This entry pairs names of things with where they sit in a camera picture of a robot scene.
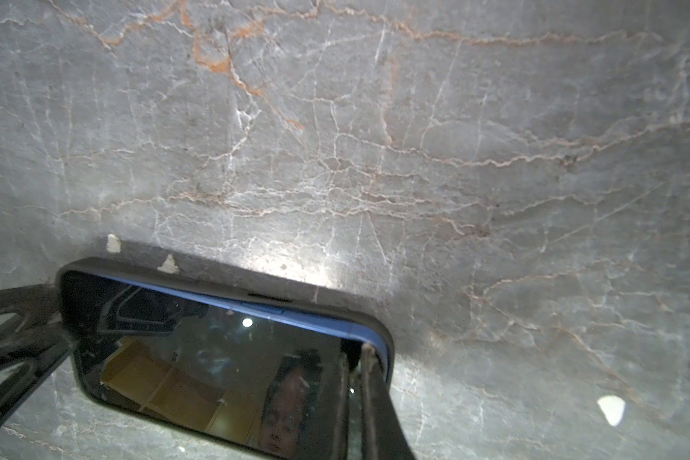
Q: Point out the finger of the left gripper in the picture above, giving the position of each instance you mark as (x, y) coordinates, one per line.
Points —
(32, 341)

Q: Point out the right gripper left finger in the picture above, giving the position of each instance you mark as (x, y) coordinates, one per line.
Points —
(326, 436)

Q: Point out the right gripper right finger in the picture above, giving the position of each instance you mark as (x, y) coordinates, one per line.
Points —
(382, 435)

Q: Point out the black phone case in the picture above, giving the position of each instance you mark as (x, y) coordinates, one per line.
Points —
(236, 290)

